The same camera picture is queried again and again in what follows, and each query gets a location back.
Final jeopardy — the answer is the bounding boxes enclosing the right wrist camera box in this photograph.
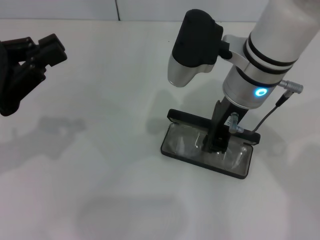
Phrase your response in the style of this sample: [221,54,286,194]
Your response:
[167,9,233,88]

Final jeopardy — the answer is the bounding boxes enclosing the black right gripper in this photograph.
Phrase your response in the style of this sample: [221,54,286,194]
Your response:
[204,98,248,154]

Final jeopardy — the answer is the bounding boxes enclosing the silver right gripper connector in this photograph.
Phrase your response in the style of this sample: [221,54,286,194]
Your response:
[228,112,245,134]

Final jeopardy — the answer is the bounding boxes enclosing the grey right wrist cable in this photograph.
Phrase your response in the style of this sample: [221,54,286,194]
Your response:
[252,89,288,133]

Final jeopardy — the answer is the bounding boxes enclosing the black glasses case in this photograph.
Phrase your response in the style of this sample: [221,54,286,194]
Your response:
[160,108,261,180]

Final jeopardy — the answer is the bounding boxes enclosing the clear white glasses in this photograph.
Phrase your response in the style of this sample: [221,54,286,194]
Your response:
[169,126,252,173]

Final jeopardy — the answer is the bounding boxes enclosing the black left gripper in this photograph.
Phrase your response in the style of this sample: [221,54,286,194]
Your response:
[0,33,68,117]

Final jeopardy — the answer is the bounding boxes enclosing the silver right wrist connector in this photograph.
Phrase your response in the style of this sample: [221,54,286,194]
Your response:
[279,79,304,92]

